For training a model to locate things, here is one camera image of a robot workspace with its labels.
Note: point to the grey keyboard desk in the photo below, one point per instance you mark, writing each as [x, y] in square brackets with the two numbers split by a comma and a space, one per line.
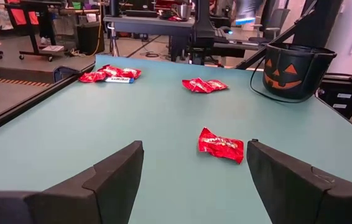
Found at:
[232, 46]

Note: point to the black computer keyboard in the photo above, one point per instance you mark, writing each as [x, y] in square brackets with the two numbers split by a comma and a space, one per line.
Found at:
[221, 33]

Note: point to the white blue-ended candy bar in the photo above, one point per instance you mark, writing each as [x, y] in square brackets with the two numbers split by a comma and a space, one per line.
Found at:
[119, 80]

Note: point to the black drawer cabinet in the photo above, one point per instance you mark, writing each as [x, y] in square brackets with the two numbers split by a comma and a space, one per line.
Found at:
[340, 99]

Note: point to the green table mat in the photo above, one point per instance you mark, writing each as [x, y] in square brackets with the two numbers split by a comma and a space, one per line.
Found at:
[163, 118]

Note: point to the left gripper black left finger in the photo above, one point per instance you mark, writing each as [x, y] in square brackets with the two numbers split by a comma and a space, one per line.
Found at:
[86, 199]

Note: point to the steel pot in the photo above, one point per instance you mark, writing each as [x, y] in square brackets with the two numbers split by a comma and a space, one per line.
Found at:
[183, 11]

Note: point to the dark table-edge clamp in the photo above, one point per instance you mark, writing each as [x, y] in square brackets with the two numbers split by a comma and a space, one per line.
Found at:
[65, 72]

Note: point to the person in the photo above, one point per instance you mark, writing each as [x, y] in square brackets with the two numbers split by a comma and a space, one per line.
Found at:
[247, 11]

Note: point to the black orange-striped floor mat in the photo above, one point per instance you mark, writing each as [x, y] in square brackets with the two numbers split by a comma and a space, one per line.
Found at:
[14, 81]

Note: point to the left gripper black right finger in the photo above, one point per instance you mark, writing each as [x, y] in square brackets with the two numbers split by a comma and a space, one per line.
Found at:
[297, 196]

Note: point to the grey side desk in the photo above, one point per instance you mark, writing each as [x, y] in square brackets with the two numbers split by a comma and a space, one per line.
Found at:
[151, 23]

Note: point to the black bin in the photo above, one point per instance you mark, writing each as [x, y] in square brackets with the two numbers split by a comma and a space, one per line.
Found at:
[89, 37]

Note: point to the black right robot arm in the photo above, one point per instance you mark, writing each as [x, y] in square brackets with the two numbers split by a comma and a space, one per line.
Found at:
[204, 21]

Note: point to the grey office chair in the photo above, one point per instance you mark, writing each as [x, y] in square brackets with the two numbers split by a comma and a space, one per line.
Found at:
[275, 21]

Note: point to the black rolling cart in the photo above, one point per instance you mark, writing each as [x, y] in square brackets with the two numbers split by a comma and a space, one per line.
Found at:
[33, 34]

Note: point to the black pumpkin face bucket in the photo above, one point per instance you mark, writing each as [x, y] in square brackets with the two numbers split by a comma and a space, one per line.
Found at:
[306, 71]

